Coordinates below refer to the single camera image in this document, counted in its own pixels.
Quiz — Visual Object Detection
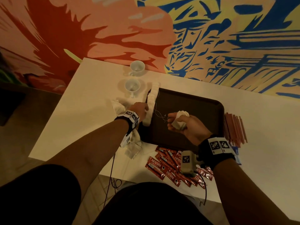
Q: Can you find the small white cup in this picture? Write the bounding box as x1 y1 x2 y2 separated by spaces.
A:
128 60 147 77
124 78 143 98

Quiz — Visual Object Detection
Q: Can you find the person's right hand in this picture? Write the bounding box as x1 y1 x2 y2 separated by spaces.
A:
167 111 213 147

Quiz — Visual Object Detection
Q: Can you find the dark brown tray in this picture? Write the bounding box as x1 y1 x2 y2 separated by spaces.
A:
139 87 226 152

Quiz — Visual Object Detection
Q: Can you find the person's left forearm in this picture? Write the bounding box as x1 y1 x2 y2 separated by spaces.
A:
44 119 130 201

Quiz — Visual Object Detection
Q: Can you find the person's right forearm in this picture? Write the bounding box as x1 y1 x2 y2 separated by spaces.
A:
213 158 300 225

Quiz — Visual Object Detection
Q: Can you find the pile of blue sachets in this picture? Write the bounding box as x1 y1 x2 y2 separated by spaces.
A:
232 146 243 166

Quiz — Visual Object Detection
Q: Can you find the pile of white tea bags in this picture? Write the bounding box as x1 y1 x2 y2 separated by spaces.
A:
111 99 143 160

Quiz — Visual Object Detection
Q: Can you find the row of tea bags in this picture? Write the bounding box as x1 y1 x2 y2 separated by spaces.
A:
142 82 161 128

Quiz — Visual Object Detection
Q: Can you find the person's left hand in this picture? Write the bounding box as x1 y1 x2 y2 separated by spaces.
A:
127 102 150 121

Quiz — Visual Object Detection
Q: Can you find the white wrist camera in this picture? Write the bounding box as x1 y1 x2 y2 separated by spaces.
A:
180 150 200 177
120 131 142 149

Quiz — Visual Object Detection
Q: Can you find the black camera cable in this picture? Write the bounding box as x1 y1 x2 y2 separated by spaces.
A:
199 172 209 208
103 153 117 210

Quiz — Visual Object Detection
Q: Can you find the person's black shirt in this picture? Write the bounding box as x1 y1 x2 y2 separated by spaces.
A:
0 164 214 225

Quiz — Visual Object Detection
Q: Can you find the bunch of tea bags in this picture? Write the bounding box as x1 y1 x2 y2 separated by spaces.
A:
171 110 191 131

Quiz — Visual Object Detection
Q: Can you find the black marker wristband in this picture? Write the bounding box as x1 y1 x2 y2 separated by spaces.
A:
115 110 140 135
197 134 237 169

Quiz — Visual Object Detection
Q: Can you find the pile of red Nescafe sachets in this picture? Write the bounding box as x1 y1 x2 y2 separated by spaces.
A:
145 147 214 188

